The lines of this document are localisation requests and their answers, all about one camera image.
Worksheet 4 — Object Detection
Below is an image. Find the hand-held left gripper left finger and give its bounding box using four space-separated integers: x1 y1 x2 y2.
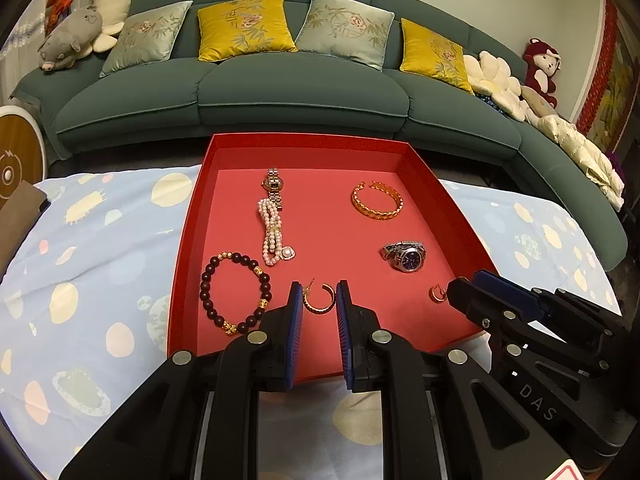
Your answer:
59 280 306 480

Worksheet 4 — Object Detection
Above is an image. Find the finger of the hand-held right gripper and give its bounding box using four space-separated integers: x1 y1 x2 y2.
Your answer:
446 278 607 379
472 269 627 356

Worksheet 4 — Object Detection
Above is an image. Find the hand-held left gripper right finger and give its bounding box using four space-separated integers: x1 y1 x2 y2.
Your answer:
336 280 571 480

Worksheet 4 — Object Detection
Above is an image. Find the large gold hoop earring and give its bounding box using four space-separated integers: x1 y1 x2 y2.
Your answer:
302 278 336 315

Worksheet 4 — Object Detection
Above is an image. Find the silver metal watch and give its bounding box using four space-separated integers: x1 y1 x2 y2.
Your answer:
381 241 427 274

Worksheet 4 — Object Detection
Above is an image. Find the dark bead bracelet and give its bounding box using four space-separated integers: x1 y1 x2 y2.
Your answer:
200 251 273 337

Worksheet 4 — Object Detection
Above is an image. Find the red cardboard box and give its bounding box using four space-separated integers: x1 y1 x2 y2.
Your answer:
167 132 493 386

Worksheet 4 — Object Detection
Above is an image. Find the pearl bracelet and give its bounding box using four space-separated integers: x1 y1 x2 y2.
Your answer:
257 198 288 267

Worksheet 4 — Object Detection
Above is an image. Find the gold bangle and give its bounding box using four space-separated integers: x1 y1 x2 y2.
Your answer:
351 181 403 222

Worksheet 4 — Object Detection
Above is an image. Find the gold link watch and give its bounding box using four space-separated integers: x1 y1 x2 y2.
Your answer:
262 167 286 212

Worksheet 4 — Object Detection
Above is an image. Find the cream satin quilt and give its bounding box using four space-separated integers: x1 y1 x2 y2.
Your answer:
537 114 626 211

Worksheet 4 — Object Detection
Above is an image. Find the small beige pillow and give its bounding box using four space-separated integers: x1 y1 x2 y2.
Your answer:
520 85 558 118

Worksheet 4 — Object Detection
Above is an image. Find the cream flower shaped cushion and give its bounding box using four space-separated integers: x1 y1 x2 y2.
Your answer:
462 50 526 123

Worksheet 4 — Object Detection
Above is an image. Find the blue planet print cloth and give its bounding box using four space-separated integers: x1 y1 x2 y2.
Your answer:
0 162 623 480

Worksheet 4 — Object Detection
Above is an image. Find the red monkey plush toy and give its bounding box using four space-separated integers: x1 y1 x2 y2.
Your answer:
522 37 562 109

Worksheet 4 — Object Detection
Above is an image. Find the dark green sofa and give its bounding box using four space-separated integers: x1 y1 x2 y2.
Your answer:
10 0 628 271

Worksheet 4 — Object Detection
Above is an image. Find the yellow floral cushion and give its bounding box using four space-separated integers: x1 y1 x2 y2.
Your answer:
400 18 476 96
196 0 298 62

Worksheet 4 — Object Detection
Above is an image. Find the grey floral cushion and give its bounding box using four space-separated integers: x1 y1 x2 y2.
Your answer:
99 0 194 79
295 0 396 72

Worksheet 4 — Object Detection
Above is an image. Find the brown flat pad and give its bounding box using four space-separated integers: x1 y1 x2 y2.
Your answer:
0 180 51 256

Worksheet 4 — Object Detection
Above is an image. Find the white machine with wooden disc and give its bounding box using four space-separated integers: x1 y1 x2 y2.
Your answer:
0 105 48 201

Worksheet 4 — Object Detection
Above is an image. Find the grey pig plush toy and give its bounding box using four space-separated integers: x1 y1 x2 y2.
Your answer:
37 4 103 74

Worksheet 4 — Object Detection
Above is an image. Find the white lace curtain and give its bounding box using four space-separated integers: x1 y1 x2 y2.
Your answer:
0 0 56 61

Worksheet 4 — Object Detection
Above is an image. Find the gold landscape wall painting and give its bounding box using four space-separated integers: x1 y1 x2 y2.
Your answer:
595 35 640 161

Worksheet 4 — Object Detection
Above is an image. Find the red hanging wall decoration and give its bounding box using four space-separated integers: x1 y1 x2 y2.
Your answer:
577 0 621 146

